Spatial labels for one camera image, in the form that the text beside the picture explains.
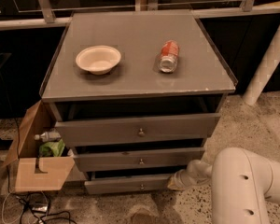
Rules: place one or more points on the metal railing frame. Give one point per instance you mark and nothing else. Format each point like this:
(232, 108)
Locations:
(43, 6)

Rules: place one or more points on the brown cardboard box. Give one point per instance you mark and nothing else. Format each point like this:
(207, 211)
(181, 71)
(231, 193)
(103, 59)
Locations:
(34, 173)

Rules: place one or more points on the white diagonal pole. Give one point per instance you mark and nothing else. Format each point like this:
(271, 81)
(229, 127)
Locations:
(265, 70)

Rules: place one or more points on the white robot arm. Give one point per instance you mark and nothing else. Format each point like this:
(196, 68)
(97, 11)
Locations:
(242, 182)

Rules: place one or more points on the red labelled plastic bottle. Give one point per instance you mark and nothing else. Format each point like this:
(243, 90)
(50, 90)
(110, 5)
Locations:
(169, 57)

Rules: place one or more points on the clear plastic water bottle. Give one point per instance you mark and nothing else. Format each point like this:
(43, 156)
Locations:
(48, 137)

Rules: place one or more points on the green plastic bag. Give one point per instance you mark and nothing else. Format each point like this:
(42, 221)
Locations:
(52, 149)

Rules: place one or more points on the grey bottom drawer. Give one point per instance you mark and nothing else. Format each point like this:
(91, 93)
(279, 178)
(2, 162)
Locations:
(124, 181)

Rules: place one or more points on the grey middle drawer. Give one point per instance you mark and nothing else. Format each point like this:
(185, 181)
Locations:
(137, 159)

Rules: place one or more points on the white paper bowl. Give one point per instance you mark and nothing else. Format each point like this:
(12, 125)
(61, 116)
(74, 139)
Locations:
(98, 60)

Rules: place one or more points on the grey top drawer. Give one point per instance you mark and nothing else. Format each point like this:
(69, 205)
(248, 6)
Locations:
(95, 132)

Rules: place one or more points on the grey drawer cabinet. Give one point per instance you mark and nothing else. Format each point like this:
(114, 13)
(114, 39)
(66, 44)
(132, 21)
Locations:
(136, 87)

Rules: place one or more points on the grey drawer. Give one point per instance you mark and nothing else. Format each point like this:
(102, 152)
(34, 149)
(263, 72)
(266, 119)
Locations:
(124, 181)
(137, 159)
(95, 132)

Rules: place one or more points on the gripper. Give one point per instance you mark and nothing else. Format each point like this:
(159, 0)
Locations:
(193, 174)

